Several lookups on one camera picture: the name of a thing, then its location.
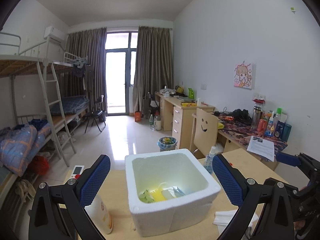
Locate black headphones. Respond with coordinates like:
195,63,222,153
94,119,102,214
231,109,252,126

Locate white air conditioner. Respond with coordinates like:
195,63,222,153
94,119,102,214
44,26,66,42

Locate blue spray bottle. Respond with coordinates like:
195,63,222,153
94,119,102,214
203,146,216,174

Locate white styrofoam box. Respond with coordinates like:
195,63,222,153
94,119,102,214
125,149,221,237

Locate metal bunk bed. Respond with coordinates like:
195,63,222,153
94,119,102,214
0,31,91,205

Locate left brown curtain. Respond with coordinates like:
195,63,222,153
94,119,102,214
63,28,107,110

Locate wooden smiley chair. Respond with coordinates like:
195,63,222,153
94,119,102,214
190,108,219,159

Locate blue trash bin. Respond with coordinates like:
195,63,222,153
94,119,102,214
157,137,177,151

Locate green plastic snack bag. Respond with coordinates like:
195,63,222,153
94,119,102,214
138,190,156,204

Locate black folding chair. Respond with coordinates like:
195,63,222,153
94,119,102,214
84,95,106,133

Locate blue plaid quilt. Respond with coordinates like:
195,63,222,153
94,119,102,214
1,119,51,177

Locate right brown curtain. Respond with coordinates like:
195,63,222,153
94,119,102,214
133,26,174,112

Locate glass balcony door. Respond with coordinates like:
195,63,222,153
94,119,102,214
105,31,138,115

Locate white remote control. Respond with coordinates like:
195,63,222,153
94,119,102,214
70,165,84,179

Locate steel thermos bottle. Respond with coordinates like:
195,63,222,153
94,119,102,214
251,105,261,129

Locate teal box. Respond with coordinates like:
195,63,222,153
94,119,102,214
281,124,292,142

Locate brown curtain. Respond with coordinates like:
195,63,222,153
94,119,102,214
63,28,107,110
133,26,174,112

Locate wooden desk with drawers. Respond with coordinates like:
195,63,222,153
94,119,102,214
155,92,215,148

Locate anime girl wall picture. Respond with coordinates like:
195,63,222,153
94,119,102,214
233,63,253,89

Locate white printed paper sheet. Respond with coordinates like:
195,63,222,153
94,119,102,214
247,135,274,162

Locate patterned desk mat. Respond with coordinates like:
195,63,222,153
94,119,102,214
217,113,287,153

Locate white towel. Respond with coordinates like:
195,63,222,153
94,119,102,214
213,210,259,239

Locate red trigger spray bottle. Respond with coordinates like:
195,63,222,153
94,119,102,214
84,194,113,235

